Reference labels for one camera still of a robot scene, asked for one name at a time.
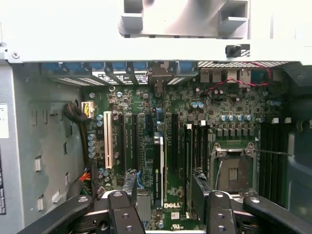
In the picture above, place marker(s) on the silver chipset heatsink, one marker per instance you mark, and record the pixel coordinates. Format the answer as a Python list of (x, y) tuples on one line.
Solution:
[(143, 208)]

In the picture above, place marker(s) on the grey plastic parts rack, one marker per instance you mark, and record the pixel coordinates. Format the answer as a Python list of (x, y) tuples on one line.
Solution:
[(182, 19)]

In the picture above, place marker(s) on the white PCI expansion slot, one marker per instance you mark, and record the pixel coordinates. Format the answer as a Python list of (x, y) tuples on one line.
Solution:
[(108, 139)]

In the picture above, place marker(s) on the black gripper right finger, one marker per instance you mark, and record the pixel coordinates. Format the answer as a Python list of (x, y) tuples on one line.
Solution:
[(220, 219)]

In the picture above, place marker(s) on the white power connector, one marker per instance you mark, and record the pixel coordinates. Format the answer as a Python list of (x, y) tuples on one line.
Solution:
[(88, 109)]

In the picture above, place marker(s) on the black slot with blue latch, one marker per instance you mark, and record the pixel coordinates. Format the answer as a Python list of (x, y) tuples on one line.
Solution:
[(135, 143)]

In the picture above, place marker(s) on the black open PC case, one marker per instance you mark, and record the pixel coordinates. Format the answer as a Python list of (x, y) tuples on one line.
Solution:
[(48, 134)]

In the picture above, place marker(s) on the grey power supply unit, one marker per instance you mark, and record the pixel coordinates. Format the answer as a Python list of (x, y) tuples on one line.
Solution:
[(14, 146)]

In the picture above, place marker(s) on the black RAM slot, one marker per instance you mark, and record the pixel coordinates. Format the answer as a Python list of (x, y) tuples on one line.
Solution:
[(276, 165), (207, 151), (283, 165), (263, 165), (197, 146), (269, 165), (202, 146)]

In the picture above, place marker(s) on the green motherboard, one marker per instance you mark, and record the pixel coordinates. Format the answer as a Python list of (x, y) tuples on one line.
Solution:
[(190, 97)]

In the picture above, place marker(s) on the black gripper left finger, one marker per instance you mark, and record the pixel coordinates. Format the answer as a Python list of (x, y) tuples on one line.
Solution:
[(126, 219)]

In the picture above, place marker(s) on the CPU socket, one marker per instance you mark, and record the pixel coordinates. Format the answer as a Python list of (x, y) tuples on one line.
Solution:
[(234, 170)]

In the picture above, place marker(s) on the metal socket locking lever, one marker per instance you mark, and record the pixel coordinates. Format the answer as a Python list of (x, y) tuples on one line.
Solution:
[(218, 175), (273, 152)]

